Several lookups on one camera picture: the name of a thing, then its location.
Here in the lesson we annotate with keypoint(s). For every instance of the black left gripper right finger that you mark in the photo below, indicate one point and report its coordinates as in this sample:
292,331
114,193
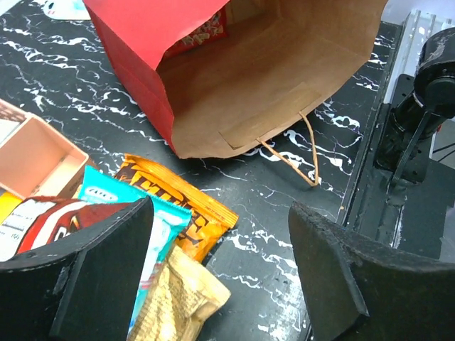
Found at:
356,288

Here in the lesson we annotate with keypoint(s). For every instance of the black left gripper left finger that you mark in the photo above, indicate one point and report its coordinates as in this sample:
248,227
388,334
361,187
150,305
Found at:
80,287

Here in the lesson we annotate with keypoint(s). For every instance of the gold snack packet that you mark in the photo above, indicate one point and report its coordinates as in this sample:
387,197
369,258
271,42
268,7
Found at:
184,295

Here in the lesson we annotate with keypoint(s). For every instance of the teal white snack packet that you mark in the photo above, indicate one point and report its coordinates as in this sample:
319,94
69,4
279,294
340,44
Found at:
169,222

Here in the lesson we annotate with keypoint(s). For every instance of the yellow candy packet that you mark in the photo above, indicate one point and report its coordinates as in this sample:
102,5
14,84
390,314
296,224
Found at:
8,202

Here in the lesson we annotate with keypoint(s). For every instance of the orange snack packet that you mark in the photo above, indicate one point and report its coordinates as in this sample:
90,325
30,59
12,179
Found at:
210,219

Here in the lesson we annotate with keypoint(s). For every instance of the red brown paper bag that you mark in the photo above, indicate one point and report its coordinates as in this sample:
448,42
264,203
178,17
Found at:
280,60

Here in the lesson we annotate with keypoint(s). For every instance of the small red snack packet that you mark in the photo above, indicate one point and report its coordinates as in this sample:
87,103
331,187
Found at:
212,30

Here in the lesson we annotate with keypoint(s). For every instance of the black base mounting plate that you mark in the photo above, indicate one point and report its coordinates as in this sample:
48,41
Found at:
418,219

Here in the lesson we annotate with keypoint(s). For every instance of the peach plastic desk organizer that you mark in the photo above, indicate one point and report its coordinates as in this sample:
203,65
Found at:
36,159

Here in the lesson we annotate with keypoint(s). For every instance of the blue white packaged item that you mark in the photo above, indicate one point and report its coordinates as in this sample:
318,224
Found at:
66,10

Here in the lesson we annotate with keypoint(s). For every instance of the aluminium frame rail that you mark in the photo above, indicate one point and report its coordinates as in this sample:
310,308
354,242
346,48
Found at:
418,27

